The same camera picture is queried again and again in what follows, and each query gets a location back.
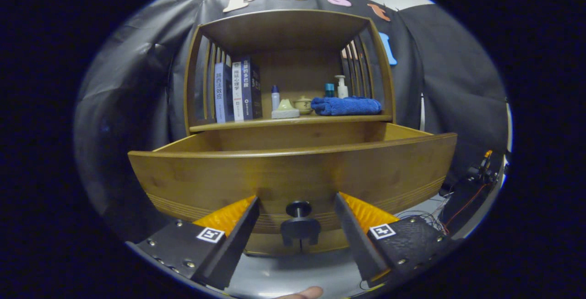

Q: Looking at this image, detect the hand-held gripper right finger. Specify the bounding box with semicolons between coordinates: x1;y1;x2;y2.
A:
333;192;454;289

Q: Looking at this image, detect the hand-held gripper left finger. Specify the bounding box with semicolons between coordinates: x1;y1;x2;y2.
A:
126;196;260;291

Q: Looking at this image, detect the black drawer knob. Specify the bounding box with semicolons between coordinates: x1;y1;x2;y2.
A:
280;201;321;248

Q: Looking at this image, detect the wooden drawer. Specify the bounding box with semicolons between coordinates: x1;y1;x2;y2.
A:
127;123;458;256

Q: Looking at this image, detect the pale green scrubbing brush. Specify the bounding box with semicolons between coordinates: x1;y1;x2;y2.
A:
271;98;300;120

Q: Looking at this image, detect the wooden countertop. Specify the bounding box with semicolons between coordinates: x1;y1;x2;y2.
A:
189;107;393;133

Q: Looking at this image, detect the wooden cabinet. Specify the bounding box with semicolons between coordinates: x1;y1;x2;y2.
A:
127;9;458;256

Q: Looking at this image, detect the blue folded towel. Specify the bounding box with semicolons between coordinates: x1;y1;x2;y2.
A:
311;96;382;116

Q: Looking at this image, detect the beige lidded tea cup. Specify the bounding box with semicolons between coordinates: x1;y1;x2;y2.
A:
293;96;314;115

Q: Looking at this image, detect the black device with orange tip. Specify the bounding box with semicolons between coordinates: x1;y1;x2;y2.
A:
467;149;497;185

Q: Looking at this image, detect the light blue book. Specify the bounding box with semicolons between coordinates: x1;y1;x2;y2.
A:
214;62;234;124

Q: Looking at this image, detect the white spine book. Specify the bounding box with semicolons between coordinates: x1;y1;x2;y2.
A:
231;61;245;122

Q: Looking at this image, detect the dark navy book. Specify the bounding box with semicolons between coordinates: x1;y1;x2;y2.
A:
241;58;263;121

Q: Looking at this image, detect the tangle of thin cables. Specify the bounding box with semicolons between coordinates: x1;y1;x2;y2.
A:
396;198;451;235

